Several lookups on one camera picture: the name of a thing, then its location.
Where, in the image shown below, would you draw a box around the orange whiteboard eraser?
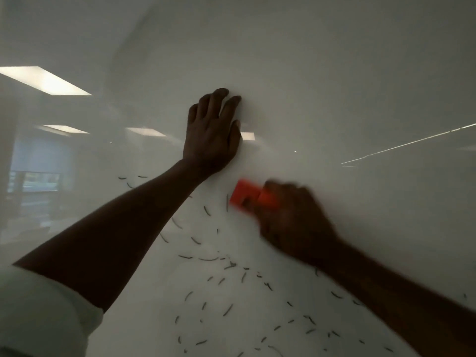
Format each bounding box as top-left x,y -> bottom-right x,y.
229,178 -> 279,213

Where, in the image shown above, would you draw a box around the white shirt sleeve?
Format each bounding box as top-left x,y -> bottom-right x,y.
0,265 -> 105,357

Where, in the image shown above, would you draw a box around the person's left forearm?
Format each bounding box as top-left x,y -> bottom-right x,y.
13,158 -> 212,313

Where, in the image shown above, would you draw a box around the person's left hand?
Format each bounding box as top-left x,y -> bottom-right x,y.
181,88 -> 243,177

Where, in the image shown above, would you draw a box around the person's right hand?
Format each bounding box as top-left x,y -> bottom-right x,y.
253,180 -> 343,269

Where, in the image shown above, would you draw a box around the black marker marks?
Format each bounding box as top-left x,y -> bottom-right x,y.
118,175 -> 469,357

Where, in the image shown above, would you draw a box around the white whiteboard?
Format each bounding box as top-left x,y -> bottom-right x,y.
0,0 -> 476,357

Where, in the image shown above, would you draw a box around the person's right forearm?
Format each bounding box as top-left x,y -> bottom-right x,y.
319,238 -> 476,357

